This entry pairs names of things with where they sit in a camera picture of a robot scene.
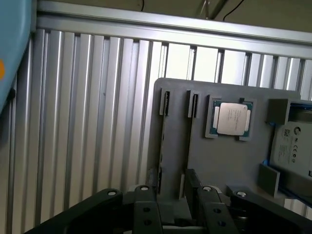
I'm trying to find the black RAM stick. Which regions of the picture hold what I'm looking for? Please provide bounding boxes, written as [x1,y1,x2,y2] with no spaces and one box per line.
[157,91,171,195]

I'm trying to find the grey parts rack plate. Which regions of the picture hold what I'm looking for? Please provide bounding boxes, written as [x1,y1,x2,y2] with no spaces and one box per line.
[145,78,312,234]

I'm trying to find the CPU with silver lid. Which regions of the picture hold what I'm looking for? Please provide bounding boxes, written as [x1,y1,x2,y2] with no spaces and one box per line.
[211,98,253,136]

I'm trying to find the grey metal stand legs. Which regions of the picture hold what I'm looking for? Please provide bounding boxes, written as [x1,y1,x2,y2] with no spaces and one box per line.
[199,0,229,20]

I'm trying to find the light blue plastic housing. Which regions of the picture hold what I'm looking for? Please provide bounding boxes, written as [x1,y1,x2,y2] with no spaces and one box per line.
[0,0,38,147]

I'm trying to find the blue disk bracket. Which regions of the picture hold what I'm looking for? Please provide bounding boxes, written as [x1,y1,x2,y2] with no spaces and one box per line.
[262,102,312,198]

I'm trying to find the aluminium table edge rail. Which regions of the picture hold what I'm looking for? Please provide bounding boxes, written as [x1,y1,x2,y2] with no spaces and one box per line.
[36,0,312,51]

